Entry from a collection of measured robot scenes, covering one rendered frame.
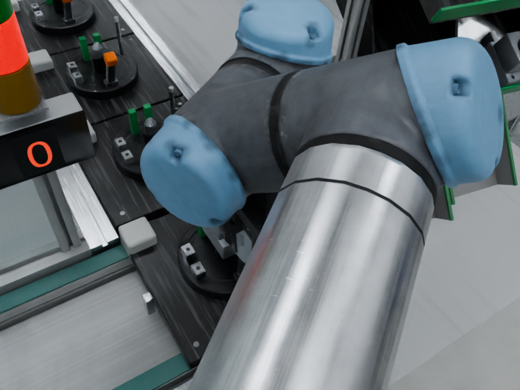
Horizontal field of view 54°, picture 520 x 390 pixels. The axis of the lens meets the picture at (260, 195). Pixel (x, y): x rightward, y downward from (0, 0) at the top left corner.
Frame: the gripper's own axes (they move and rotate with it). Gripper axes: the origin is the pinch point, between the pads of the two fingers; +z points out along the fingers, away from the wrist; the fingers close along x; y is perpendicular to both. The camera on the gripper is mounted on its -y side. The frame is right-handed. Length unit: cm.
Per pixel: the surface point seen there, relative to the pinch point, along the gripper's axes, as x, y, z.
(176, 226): -3.7, -15.9, 10.2
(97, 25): 6, -75, 10
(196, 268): -5.4, -5.3, 6.7
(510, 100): 164, -54, 77
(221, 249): -2.2, -3.9, 2.6
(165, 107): 7.1, -42.7, 10.2
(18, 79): -18.4, -16.1, -22.9
